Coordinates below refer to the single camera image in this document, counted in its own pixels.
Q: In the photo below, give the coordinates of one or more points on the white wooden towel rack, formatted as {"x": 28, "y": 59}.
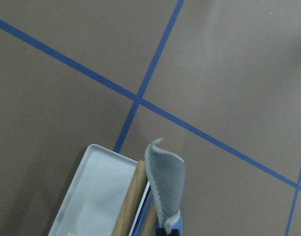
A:
{"x": 109, "y": 195}

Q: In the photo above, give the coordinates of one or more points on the blue grey towel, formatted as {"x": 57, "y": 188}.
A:
{"x": 166, "y": 174}

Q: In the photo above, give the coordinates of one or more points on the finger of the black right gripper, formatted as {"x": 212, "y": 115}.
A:
{"x": 160, "y": 232}
{"x": 174, "y": 232}

